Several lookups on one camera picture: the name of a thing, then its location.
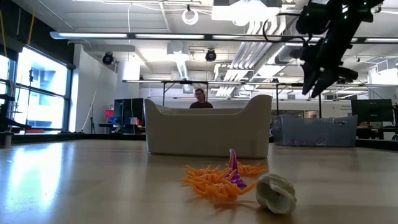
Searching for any black light stand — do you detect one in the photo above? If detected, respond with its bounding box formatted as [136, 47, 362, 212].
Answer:
[24, 68, 35, 131]

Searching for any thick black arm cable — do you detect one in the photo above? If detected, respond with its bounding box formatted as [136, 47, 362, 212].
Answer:
[262, 12, 307, 44]

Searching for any long ceiling light bar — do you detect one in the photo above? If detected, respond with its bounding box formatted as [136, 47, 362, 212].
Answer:
[49, 30, 398, 44]

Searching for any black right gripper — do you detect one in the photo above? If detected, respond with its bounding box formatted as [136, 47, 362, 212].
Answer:
[290, 40, 359, 99]

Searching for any pale green skull ring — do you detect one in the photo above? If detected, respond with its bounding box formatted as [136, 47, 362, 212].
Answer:
[255, 173, 297, 215]

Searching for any cluttered background desk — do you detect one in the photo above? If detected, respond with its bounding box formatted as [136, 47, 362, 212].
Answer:
[98, 121, 146, 135]

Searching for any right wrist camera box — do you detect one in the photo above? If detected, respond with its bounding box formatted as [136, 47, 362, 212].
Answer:
[295, 7, 331, 35]

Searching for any person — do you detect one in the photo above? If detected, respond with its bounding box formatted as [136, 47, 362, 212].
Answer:
[189, 88, 215, 110]

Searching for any black monitor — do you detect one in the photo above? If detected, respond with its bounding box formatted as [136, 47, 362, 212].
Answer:
[113, 98, 144, 126]
[351, 98, 394, 123]

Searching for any white ring lamp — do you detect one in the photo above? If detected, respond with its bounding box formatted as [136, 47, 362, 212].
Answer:
[182, 7, 200, 26]

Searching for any black equipment rack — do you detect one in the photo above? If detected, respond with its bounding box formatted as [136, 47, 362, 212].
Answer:
[0, 93, 32, 147]

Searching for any white leaning pole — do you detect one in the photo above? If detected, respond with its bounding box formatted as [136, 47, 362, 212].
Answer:
[81, 90, 98, 131]

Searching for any silver ventilation duct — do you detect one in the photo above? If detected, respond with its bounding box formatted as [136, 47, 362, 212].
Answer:
[275, 0, 308, 65]

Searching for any black metal frame stand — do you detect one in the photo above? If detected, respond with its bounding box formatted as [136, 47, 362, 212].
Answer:
[123, 79, 326, 119]

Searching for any white plastic bin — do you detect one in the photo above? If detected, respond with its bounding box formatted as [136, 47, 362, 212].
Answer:
[144, 94, 273, 159]

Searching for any purple witch hat ring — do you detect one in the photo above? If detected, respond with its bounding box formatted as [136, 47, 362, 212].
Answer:
[228, 148, 248, 190]

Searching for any large window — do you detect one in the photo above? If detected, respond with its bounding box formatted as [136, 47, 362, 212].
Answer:
[0, 45, 74, 133]

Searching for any orange plastic spider ring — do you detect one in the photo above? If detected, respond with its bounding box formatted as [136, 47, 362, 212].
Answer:
[236, 161, 269, 177]
[180, 164, 229, 187]
[189, 182, 257, 202]

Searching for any translucent grey plastic bin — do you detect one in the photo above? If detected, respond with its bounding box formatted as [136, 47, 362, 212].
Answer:
[271, 114, 359, 147]

